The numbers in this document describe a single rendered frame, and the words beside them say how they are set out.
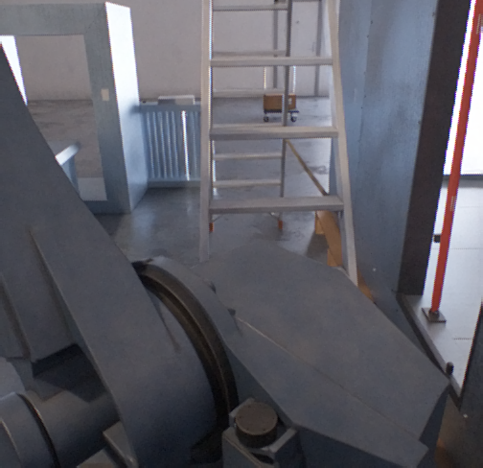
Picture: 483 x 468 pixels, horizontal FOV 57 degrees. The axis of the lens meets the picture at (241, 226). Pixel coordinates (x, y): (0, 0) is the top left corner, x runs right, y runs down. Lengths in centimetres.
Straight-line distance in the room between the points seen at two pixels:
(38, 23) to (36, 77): 864
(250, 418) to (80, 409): 23
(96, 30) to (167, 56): 785
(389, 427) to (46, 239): 53
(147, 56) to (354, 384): 1098
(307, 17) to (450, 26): 971
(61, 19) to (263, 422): 331
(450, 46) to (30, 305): 141
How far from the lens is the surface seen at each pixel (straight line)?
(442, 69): 164
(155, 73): 1143
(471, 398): 140
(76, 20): 361
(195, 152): 433
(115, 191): 374
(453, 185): 157
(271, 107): 781
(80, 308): 61
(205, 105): 143
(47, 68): 1220
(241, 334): 68
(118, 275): 64
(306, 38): 1126
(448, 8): 163
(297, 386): 66
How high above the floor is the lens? 132
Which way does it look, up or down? 23 degrees down
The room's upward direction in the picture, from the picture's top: 1 degrees counter-clockwise
